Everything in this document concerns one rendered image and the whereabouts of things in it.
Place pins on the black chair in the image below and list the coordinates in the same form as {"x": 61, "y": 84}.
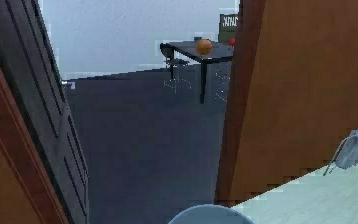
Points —
{"x": 175, "y": 62}

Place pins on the orange ball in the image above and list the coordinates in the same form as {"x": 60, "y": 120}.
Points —
{"x": 204, "y": 46}

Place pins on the black table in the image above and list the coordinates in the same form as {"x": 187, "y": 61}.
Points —
{"x": 217, "y": 52}

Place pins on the small blue cup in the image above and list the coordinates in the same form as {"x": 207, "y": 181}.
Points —
{"x": 197, "y": 38}

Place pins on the red apple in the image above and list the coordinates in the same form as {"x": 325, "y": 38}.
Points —
{"x": 232, "y": 41}

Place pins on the pale blue round bin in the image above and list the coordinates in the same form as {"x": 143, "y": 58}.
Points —
{"x": 211, "y": 215}

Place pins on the dark grey room door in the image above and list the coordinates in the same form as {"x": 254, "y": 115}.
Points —
{"x": 37, "y": 100}

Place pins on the pale blue cloth on rack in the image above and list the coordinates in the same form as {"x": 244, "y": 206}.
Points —
{"x": 355, "y": 149}

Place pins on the dark framed wall picture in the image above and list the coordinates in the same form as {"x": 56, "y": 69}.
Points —
{"x": 228, "y": 27}

